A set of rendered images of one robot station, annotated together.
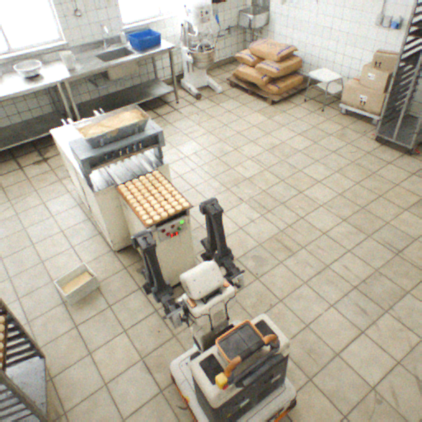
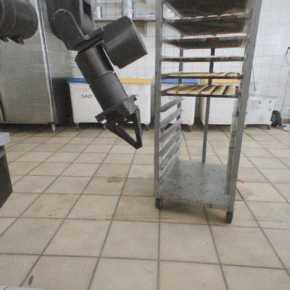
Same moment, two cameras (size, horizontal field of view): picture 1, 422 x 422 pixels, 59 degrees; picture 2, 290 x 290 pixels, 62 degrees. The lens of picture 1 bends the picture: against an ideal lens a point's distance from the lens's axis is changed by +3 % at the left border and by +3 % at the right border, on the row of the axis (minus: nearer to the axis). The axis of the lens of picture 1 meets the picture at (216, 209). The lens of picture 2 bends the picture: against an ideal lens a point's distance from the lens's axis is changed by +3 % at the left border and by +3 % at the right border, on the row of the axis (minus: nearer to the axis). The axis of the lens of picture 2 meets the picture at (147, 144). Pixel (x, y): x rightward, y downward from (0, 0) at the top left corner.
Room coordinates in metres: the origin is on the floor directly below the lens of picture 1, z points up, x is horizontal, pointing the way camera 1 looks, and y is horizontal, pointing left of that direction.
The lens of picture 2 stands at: (1.76, 0.12, 0.92)
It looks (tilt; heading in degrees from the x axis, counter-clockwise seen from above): 18 degrees down; 128
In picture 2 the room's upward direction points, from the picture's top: straight up
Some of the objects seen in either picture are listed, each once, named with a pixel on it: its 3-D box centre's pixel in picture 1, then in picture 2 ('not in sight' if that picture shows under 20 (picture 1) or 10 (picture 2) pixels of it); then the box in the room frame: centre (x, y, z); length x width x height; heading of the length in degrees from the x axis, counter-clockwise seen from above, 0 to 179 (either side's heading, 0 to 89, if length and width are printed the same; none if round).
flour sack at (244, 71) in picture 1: (257, 72); not in sight; (5.89, -0.83, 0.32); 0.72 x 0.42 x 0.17; 38
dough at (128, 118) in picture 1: (113, 125); not in sight; (2.75, 0.80, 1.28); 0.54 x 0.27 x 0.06; 121
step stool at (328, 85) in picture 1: (326, 87); not in sight; (5.33, -1.80, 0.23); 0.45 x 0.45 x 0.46; 26
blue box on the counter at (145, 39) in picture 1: (145, 39); not in sight; (5.83, 0.87, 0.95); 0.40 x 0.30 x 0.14; 127
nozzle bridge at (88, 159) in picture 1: (120, 152); not in sight; (2.75, 0.80, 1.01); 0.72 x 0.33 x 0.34; 121
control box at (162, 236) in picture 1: (172, 228); not in sight; (2.01, 0.35, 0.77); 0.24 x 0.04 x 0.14; 121
